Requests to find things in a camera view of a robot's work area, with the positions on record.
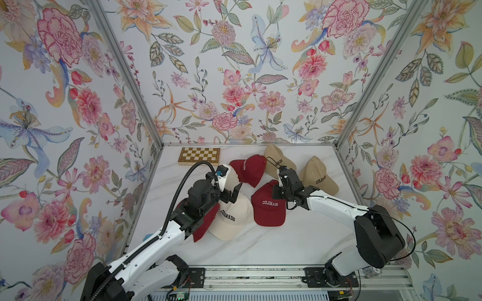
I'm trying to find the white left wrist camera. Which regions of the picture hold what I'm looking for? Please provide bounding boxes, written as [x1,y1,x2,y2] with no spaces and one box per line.
[215,164,230,192]

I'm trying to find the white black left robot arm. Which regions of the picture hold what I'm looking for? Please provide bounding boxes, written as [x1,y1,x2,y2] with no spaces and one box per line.
[80,164,241,300]

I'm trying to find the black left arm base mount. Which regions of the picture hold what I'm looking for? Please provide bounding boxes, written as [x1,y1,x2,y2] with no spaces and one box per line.
[166,255,206,288]

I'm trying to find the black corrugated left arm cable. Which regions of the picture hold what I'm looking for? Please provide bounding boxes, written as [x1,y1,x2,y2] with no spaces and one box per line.
[88,161,217,301]

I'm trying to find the tan cap right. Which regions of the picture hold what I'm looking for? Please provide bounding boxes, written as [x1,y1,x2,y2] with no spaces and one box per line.
[299,156,339,196]

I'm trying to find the cream Colorado cap front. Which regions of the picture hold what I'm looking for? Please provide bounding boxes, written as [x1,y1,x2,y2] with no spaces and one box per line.
[208,193,254,242]

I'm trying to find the tan cap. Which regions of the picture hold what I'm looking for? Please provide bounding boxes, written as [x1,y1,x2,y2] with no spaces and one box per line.
[299,156,339,196]
[264,144,297,179]

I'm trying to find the cream cap behind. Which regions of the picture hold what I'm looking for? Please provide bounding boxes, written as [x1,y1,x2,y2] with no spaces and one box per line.
[223,164,240,193]

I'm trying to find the wooden chessboard box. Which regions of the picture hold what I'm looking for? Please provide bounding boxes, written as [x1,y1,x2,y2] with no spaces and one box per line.
[178,147,221,166]

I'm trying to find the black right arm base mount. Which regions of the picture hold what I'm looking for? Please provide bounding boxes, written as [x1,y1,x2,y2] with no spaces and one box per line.
[301,257,360,288]

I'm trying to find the red Colorado cap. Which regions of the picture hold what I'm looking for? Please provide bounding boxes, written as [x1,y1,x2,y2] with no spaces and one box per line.
[251,180,286,227]

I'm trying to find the tan cap back middle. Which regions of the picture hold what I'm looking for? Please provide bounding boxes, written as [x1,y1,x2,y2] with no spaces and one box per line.
[264,144,297,179]

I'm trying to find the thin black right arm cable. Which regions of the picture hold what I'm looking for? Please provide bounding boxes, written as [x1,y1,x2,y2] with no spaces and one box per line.
[266,157,417,262]

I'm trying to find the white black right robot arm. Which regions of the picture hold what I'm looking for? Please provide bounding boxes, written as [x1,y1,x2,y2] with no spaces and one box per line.
[272,166,405,277]

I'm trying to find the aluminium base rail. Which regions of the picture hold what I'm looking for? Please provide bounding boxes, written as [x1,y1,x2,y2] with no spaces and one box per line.
[181,265,413,292]

